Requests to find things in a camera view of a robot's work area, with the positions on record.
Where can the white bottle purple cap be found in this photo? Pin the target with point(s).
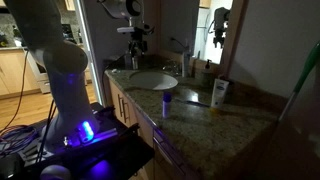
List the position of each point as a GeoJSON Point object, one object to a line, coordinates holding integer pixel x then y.
{"type": "Point", "coordinates": [166, 105]}

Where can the white lotion tube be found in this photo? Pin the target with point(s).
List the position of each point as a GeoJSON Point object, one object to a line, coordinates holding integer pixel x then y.
{"type": "Point", "coordinates": [219, 93]}

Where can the dark round dome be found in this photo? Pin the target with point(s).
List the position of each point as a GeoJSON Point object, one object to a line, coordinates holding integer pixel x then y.
{"type": "Point", "coordinates": [55, 172]}

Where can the wooden kitchen cabinet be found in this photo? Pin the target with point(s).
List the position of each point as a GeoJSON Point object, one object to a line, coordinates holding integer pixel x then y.
{"type": "Point", "coordinates": [13, 71]}

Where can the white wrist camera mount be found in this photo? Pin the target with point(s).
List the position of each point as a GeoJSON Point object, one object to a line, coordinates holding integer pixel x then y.
{"type": "Point", "coordinates": [126, 29]}

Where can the toothbrush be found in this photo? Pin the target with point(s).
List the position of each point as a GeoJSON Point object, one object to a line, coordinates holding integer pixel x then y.
{"type": "Point", "coordinates": [193, 102]}

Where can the pump soap bottle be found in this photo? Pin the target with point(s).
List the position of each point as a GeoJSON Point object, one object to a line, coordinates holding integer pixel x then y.
{"type": "Point", "coordinates": [208, 75]}

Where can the white contact lens case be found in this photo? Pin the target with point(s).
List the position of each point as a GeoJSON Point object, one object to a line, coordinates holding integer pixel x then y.
{"type": "Point", "coordinates": [115, 70]}

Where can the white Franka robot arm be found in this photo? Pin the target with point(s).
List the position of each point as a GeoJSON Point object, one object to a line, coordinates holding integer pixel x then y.
{"type": "Point", "coordinates": [63, 76]}

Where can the white oval sink basin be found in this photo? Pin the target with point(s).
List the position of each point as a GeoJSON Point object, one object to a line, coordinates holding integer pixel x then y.
{"type": "Point", "coordinates": [153, 80]}

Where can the chrome sink faucet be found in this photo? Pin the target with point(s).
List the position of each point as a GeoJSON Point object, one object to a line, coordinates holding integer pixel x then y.
{"type": "Point", "coordinates": [185, 63]}

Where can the white door frame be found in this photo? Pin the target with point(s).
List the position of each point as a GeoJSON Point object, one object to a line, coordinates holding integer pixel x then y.
{"type": "Point", "coordinates": [88, 50]}

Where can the wooden vanity cabinet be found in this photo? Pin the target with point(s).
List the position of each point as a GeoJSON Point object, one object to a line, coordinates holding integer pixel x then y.
{"type": "Point", "coordinates": [133, 116]}

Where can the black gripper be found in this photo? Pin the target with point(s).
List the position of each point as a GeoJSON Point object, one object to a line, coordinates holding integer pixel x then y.
{"type": "Point", "coordinates": [138, 39]}

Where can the black robot cart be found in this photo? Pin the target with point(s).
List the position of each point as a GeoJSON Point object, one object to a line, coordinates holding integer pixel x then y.
{"type": "Point", "coordinates": [110, 150]}

